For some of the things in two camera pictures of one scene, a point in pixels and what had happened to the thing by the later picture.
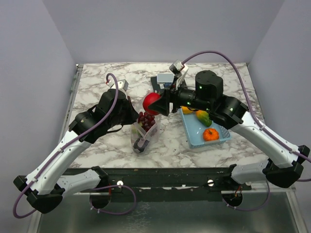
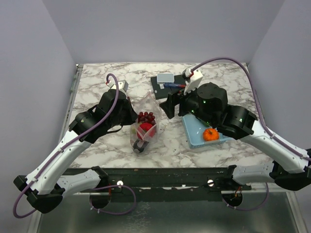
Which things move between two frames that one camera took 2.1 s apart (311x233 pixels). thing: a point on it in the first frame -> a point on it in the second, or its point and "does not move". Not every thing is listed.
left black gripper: x=133 y=115 does not move
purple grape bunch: x=146 y=121 does not move
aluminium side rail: x=67 y=118 does not move
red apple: x=148 y=99 -> x=146 y=130
